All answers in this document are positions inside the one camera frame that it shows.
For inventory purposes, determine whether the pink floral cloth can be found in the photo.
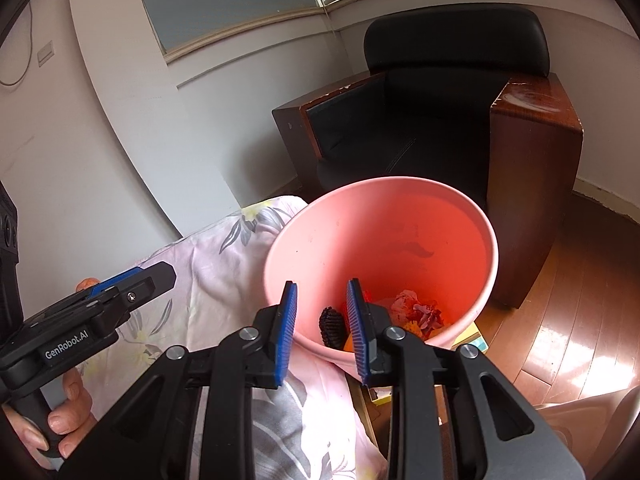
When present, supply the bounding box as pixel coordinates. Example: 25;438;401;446
75;195;391;480

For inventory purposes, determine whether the yellow and teal box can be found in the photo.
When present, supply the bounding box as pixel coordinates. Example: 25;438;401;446
450;322;488;358

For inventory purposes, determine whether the pink plastic bucket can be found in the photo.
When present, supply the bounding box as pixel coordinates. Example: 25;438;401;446
264;176;499;376

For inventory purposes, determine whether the black foam fruit net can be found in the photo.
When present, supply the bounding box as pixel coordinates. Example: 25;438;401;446
319;305;346;348

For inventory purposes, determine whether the colourful paper wrapper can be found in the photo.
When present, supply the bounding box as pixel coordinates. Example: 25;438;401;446
390;289;423;323

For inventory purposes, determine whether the brown box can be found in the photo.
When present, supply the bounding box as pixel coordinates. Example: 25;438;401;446
350;377;453;461

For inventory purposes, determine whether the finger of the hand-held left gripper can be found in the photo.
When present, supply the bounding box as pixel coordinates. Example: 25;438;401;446
91;267;146;297
100;261;177;333

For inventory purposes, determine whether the black armchair with wooden sides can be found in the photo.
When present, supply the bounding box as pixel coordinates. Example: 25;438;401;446
272;8;585;311

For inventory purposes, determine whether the yellow foam fruit net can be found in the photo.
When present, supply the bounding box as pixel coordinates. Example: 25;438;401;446
405;322;443;343

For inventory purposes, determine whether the person's left hand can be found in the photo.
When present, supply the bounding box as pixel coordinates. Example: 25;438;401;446
2;279;101;471

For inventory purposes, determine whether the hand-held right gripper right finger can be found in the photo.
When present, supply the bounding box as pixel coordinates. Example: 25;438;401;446
346;277;586;480

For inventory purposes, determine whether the pale pink fabric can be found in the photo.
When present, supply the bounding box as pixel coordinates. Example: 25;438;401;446
537;387;640;480

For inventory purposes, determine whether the thin wall wire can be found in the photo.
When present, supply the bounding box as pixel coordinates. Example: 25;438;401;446
0;2;35;87

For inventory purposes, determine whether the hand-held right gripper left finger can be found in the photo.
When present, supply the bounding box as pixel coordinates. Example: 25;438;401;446
59;280;299;480

